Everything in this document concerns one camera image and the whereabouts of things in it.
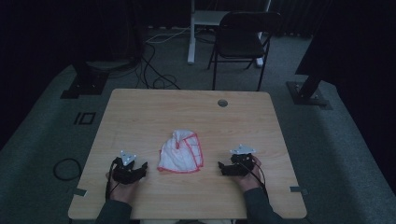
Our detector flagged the black floor cables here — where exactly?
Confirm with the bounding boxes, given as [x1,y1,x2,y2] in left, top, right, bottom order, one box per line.
[134,42,182,91]

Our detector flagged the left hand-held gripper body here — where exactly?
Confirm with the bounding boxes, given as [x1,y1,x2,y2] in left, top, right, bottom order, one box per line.
[110,149,144,186]

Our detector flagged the black folding chair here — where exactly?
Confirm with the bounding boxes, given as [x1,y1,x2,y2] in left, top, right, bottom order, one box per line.
[206,10,283,92]

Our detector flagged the person's left hand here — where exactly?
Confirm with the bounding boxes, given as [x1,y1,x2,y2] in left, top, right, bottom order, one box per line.
[106,171,140,205]

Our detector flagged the white floor cable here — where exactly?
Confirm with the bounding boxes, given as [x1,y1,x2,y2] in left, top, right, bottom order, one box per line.
[145,26,191,45]

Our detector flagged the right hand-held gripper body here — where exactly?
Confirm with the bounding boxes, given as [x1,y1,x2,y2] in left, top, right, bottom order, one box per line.
[229,144,258,177]

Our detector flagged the black stand with square base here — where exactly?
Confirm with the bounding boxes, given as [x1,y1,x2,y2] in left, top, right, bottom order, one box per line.
[60,60,110,100]

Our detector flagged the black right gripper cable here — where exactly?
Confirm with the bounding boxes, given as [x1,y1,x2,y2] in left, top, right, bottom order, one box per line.
[240,158,270,200]

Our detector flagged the white cloth with red grid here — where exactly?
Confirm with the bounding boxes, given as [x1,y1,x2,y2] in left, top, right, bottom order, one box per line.
[156,129,205,175]

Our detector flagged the white desk frame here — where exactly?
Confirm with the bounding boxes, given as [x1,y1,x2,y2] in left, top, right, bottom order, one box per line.
[186,0,273,68]

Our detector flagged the black slanted stand with base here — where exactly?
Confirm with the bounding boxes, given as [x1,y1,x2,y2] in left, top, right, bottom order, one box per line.
[286,70,333,110]

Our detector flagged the black cable loop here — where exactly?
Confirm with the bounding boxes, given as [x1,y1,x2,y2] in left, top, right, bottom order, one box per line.
[52,157,84,182]

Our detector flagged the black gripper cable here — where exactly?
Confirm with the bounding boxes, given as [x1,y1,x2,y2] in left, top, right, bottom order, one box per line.
[105,157,121,202]
[240,158,270,200]

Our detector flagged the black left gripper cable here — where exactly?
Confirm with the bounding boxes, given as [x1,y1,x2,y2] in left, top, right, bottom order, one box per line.
[105,157,121,202]

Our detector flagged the person's right hand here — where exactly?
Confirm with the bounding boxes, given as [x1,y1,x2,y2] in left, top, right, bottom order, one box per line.
[233,154,263,192]

